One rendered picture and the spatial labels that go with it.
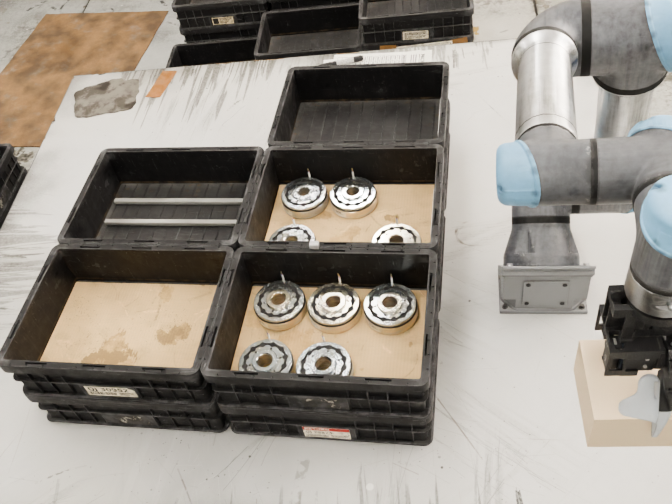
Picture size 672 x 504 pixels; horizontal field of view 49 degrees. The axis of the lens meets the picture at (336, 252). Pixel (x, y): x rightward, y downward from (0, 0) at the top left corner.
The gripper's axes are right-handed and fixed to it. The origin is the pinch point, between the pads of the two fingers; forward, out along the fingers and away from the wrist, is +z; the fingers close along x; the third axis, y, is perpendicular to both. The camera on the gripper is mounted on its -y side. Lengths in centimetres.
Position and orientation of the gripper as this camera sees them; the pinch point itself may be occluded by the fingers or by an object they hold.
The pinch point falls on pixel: (647, 386)
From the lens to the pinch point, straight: 107.0
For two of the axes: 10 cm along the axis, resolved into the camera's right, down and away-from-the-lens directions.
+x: -0.5, 7.6, -6.5
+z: 1.4, 6.5, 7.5
